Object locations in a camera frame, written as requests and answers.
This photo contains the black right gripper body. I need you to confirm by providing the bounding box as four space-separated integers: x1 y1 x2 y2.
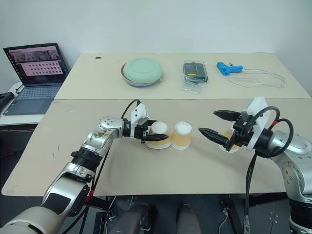
225 113 255 152

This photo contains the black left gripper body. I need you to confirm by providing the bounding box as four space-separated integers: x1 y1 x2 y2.
134 118 153 145

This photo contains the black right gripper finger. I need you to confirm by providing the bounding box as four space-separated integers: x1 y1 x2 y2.
213 109 242 122
198 127 231 147

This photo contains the tan paper cup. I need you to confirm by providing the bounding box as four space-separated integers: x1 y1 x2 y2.
145 121 171 150
218 126 241 153
171 121 193 150

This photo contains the pale blue plate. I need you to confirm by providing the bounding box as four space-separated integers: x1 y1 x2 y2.
123 74 163 87

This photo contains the clear bag of screws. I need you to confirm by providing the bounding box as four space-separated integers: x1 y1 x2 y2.
179 77 204 95

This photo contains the blue plastic hand tool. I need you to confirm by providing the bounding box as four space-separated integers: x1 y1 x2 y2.
216 62 244 77

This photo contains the clear plastic bit box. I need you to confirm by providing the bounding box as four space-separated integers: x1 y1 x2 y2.
182 60 208 83

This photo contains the dark rounded shape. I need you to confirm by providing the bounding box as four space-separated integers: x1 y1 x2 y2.
108 204 156 234
175 204 202 234

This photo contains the white side table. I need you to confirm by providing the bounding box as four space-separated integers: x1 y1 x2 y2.
0 81 49 126

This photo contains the grey laptop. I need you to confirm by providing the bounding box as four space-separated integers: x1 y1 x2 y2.
3 43 70 115

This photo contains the black controller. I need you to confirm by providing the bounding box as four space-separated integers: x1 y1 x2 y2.
0 92 15 112

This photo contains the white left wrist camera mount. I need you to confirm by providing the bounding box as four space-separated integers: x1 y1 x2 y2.
130 103 150 139

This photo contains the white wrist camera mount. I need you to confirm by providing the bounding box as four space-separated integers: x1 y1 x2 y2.
130 103 150 139
241 96 272 150

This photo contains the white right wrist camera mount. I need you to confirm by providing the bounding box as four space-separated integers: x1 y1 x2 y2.
241 96 272 150

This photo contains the white cord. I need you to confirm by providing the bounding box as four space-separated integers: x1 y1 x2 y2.
228 68 287 88

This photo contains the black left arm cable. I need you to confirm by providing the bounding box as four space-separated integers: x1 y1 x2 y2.
56 98 142 234

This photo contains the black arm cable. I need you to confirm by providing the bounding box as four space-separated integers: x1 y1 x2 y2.
56 98 142 234
242 106 295 234

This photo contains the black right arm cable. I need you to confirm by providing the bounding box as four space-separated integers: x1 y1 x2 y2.
242 106 295 234

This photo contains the white floor cable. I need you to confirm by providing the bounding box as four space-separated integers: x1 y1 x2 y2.
218 214 229 234

